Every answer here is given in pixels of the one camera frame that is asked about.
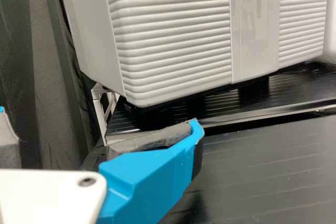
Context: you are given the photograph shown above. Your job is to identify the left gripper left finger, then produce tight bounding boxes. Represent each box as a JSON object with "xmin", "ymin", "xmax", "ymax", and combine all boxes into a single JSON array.
[{"xmin": 0, "ymin": 105, "xmax": 22, "ymax": 169}]

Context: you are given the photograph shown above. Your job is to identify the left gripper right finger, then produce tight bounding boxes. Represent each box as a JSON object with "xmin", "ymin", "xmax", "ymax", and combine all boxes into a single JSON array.
[{"xmin": 98, "ymin": 119, "xmax": 205, "ymax": 224}]

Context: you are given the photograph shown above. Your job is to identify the black platform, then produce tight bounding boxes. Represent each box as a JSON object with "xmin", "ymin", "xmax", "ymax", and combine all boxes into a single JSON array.
[
  {"xmin": 106, "ymin": 60, "xmax": 336, "ymax": 141},
  {"xmin": 78, "ymin": 111, "xmax": 336, "ymax": 224}
]

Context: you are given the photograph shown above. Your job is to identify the incubator door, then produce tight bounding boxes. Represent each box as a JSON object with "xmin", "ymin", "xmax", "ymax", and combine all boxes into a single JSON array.
[{"xmin": 101, "ymin": 0, "xmax": 330, "ymax": 108}]

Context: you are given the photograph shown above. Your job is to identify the white incubator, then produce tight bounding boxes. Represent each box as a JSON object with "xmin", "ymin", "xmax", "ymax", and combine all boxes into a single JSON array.
[{"xmin": 54, "ymin": 0, "xmax": 270, "ymax": 108}]

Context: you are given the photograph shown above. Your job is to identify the white box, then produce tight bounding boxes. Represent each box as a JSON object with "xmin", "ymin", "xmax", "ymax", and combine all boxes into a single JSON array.
[{"xmin": 323, "ymin": 0, "xmax": 336, "ymax": 65}]

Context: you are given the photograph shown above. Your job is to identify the white metal frame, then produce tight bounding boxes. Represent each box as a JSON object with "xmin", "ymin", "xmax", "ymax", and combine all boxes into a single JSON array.
[{"xmin": 90, "ymin": 82, "xmax": 122, "ymax": 146}]

